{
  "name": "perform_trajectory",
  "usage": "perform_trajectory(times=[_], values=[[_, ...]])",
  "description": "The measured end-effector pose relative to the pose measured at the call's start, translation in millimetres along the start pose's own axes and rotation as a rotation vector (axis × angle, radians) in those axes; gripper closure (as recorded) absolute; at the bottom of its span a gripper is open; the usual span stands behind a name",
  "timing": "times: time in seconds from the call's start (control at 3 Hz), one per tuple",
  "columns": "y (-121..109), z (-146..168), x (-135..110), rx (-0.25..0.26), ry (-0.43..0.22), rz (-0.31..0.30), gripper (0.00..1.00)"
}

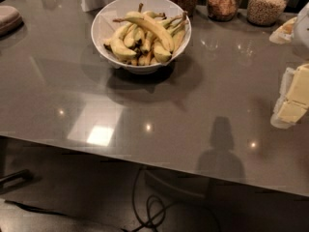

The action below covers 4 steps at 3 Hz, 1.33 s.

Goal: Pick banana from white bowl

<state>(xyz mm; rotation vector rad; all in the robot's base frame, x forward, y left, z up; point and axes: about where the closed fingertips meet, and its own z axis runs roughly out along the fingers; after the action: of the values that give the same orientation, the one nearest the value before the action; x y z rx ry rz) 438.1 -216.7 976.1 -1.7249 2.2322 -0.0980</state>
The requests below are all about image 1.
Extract round glass jar of nuts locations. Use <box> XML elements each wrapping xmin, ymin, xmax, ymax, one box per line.
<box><xmin>207</xmin><ymin>0</ymin><xmax>240</xmax><ymax>21</ymax></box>

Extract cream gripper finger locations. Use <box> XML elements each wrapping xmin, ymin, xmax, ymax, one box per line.
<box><xmin>270</xmin><ymin>100</ymin><xmax>307</xmax><ymax>129</ymax></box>

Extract black floor cable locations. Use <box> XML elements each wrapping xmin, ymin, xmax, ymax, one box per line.
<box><xmin>121</xmin><ymin>167</ymin><xmax>223</xmax><ymax>232</ymax></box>

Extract glass jar of chickpeas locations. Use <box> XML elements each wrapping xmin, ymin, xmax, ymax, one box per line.
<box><xmin>247</xmin><ymin>0</ymin><xmax>288</xmax><ymax>26</ymax></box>

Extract yellow banana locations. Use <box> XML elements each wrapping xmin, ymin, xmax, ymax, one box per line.
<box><xmin>114</xmin><ymin>11</ymin><xmax>175</xmax><ymax>53</ymax></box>
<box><xmin>110</xmin><ymin>39</ymin><xmax>136</xmax><ymax>61</ymax></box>
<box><xmin>153</xmin><ymin>41</ymin><xmax>172</xmax><ymax>63</ymax></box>

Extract beige cushion pad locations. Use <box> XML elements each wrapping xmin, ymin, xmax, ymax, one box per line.
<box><xmin>0</xmin><ymin>5</ymin><xmax>23</xmax><ymax>36</ymax></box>

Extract banana bunch in bowl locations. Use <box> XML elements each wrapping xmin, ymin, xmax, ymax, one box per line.
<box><xmin>102</xmin><ymin>4</ymin><xmax>187</xmax><ymax>67</ymax></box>

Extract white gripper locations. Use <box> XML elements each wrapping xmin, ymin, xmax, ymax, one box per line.
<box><xmin>269</xmin><ymin>3</ymin><xmax>309</xmax><ymax>106</ymax></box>

